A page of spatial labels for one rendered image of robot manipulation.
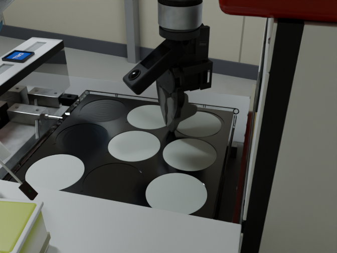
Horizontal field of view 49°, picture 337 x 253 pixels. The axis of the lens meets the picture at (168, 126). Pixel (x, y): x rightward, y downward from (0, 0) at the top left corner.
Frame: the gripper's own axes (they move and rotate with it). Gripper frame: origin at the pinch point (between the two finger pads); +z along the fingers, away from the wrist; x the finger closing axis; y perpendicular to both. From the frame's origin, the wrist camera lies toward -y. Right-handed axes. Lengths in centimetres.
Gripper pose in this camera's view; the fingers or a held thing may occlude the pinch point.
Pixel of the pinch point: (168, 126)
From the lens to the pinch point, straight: 74.6
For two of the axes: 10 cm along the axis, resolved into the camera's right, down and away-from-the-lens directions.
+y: 8.9, -2.4, 3.8
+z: 0.0, 8.4, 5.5
